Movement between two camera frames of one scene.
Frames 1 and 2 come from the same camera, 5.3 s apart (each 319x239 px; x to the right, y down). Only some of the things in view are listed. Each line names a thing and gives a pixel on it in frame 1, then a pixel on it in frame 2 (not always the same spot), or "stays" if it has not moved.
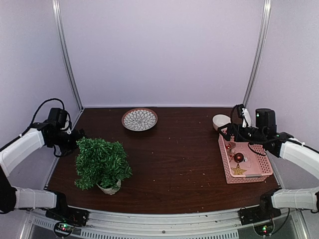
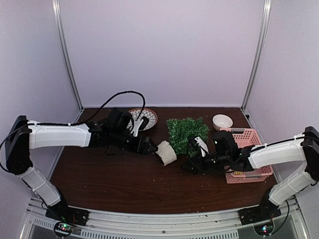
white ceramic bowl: [220, 120] stays
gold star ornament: [238, 171] stays
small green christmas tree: [101, 162] → [183, 129]
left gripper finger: [80, 133] → [147, 143]
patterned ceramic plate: [139, 119] stays
